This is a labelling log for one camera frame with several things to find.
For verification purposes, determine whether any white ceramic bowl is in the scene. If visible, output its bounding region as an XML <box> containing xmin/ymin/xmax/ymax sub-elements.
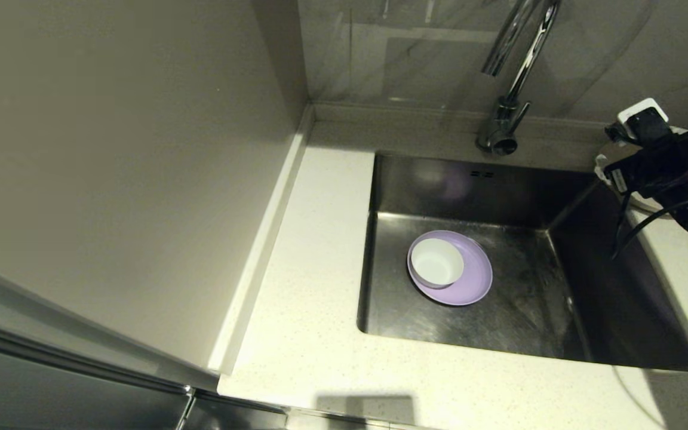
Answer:
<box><xmin>410</xmin><ymin>238</ymin><xmax>465</xmax><ymax>290</ymax></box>

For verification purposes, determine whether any glossy dark cabinet panel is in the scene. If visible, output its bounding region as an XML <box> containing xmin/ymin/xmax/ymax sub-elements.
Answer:
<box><xmin>0</xmin><ymin>311</ymin><xmax>288</xmax><ymax>430</ymax></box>

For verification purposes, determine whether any tall grey cabinet panel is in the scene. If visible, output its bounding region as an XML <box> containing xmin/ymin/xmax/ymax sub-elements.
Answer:
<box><xmin>0</xmin><ymin>0</ymin><xmax>309</xmax><ymax>377</ymax></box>

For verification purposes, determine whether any purple round plate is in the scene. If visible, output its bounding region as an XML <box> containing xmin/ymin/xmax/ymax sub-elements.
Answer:
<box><xmin>407</xmin><ymin>230</ymin><xmax>494</xmax><ymax>307</ymax></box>

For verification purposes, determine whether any chrome gooseneck faucet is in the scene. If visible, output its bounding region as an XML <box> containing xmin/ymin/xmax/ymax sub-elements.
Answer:
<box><xmin>477</xmin><ymin>0</ymin><xmax>563</xmax><ymax>157</ymax></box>

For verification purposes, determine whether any stainless steel sink basin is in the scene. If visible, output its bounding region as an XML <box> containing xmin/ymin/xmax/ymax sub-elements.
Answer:
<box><xmin>356</xmin><ymin>150</ymin><xmax>688</xmax><ymax>374</ymax></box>

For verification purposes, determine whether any cream round plate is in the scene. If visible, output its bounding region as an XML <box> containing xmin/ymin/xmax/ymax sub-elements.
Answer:
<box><xmin>596</xmin><ymin>139</ymin><xmax>688</xmax><ymax>220</ymax></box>

